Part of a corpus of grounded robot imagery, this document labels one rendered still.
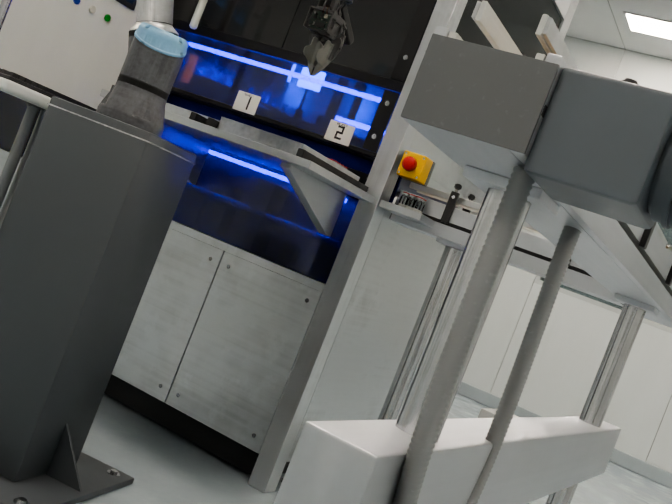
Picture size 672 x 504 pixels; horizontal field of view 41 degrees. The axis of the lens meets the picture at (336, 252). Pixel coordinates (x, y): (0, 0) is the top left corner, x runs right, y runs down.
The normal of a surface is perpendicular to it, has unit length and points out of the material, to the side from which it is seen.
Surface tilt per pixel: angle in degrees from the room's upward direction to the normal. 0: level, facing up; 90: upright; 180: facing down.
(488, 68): 90
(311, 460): 90
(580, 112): 90
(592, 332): 90
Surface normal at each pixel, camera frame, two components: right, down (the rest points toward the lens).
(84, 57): 0.75, 0.29
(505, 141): -0.42, -0.16
